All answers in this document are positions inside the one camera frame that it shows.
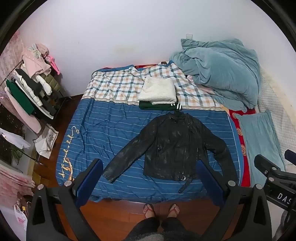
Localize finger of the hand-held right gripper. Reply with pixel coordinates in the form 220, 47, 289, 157
254, 154, 281, 178
284, 149, 296, 164

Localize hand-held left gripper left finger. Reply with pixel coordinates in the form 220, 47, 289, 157
26, 158, 104, 241

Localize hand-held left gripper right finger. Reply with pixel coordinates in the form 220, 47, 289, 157
196, 159, 272, 241

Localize black leather jacket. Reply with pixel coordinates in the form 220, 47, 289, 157
102, 112, 238, 194

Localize black clothes rack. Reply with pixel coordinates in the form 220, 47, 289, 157
0, 59, 72, 121

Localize white and black hanging clothes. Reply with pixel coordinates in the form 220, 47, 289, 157
13, 62, 57, 120

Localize teal pillow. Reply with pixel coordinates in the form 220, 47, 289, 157
237, 110, 286, 187

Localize red patterned sheet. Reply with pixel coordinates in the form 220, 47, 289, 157
227, 105, 257, 188

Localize white quilted mattress pad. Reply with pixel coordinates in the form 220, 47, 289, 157
257, 70, 296, 167

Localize person's right foot in sandal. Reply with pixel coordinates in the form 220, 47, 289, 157
167, 203, 180, 219

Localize person's foot in sandal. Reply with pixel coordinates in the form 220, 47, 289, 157
167, 203, 180, 219
143, 203, 156, 219

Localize blue striped plaid bed cover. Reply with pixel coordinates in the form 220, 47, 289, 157
55, 61, 243, 202

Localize white embroidered cloth bag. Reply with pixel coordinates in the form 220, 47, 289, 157
35, 124, 59, 159

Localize person's right leg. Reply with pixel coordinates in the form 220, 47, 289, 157
161, 217, 204, 241

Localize person's leg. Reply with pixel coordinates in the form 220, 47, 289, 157
161, 217, 204, 241
129, 217, 160, 241

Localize person's left foot in sandal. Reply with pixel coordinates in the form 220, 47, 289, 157
143, 203, 156, 219

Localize person's left leg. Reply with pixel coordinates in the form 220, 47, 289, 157
129, 217, 160, 241

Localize pink patterned curtain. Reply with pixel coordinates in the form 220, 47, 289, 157
0, 162, 35, 197

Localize white plastic bag red print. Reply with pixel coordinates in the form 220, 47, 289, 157
14, 204, 28, 232

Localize green folded garment white stripes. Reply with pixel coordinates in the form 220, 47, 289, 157
139, 101, 183, 111

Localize white hanging garment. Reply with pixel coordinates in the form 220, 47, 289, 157
0, 127, 31, 150

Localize pink hanging coat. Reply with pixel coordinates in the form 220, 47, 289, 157
0, 89, 42, 133

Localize white folded fleece garment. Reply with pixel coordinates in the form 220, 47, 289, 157
137, 76, 177, 105

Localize olive puffer jacket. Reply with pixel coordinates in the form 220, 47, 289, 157
43, 74, 61, 96

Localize teal duvet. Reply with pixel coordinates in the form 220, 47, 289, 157
169, 38, 261, 113

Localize green hanging garment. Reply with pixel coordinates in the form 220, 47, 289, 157
6, 80, 35, 115

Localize pink sweater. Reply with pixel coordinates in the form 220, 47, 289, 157
21, 43, 52, 77

